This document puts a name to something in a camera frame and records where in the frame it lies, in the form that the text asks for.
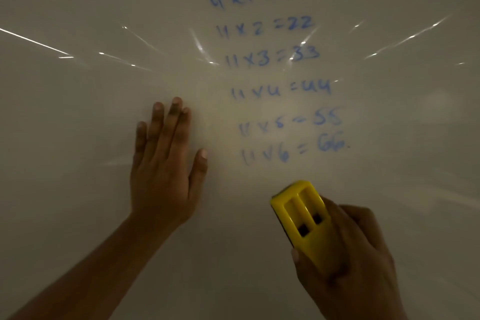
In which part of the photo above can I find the person's right hand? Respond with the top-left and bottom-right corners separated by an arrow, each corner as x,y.
290,195 -> 409,320

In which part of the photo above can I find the person's left hand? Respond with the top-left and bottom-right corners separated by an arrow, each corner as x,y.
129,96 -> 209,235

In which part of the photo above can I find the yellow plastic whiteboard eraser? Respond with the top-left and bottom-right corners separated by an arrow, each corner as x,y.
270,180 -> 347,284

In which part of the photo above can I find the person's left forearm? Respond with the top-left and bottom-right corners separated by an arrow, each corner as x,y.
7,214 -> 167,320

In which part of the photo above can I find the white whiteboard with blue writing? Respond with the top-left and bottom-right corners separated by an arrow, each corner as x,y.
0,0 -> 480,320

